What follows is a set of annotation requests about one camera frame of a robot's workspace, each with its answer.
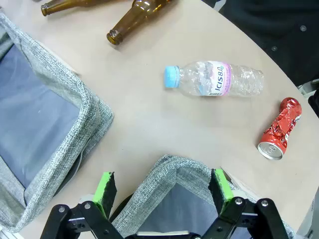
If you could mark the grey fabric basket can sign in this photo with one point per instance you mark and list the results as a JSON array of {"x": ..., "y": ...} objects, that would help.
[{"x": 159, "y": 179}]

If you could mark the brown glass bottle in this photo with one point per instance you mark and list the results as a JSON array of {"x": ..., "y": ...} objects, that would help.
[
  {"x": 57, "y": 6},
  {"x": 139, "y": 15}
]

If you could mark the person in black cardigan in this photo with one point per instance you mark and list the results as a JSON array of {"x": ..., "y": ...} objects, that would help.
[{"x": 274, "y": 25}]

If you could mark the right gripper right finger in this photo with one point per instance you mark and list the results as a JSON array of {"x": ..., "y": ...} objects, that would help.
[{"x": 221, "y": 191}]

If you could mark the clear bottle pink label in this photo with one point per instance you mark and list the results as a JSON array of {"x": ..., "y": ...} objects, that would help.
[{"x": 214, "y": 79}]

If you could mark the grey fabric basket plastic sign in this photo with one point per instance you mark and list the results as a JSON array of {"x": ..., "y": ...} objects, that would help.
[{"x": 87, "y": 107}]

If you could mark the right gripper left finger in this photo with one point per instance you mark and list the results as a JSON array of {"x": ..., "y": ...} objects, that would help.
[{"x": 106, "y": 194}]

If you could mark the crushed red can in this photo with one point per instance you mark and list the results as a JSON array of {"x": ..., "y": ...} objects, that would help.
[{"x": 279, "y": 129}]

